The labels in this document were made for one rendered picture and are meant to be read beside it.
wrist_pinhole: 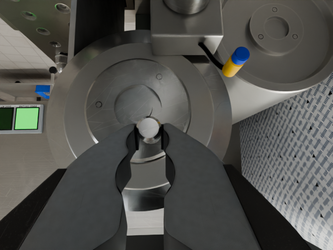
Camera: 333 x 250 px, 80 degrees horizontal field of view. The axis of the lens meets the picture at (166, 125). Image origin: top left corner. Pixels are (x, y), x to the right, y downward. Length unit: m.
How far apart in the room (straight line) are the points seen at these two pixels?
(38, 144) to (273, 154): 0.49
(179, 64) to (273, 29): 0.09
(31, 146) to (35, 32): 0.25
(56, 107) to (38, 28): 0.33
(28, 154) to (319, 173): 0.55
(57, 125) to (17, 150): 0.42
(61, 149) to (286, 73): 0.20
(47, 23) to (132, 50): 0.32
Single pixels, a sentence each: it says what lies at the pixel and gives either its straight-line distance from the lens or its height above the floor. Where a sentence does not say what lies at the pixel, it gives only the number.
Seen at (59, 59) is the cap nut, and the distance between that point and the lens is 0.58.
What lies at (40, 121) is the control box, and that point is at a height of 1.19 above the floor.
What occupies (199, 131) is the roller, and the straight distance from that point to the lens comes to 0.15.
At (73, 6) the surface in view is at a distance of 0.23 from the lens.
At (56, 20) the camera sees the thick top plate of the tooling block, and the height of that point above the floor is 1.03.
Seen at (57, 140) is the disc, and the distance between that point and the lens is 0.18.
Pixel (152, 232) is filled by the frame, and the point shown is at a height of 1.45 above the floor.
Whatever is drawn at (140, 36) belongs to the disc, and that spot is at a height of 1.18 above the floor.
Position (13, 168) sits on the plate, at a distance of 0.59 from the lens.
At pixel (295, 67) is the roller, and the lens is 0.21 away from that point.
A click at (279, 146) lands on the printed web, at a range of 0.31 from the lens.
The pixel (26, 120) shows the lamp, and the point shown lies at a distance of 0.58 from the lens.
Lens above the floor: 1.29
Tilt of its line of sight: 9 degrees down
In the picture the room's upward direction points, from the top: 179 degrees clockwise
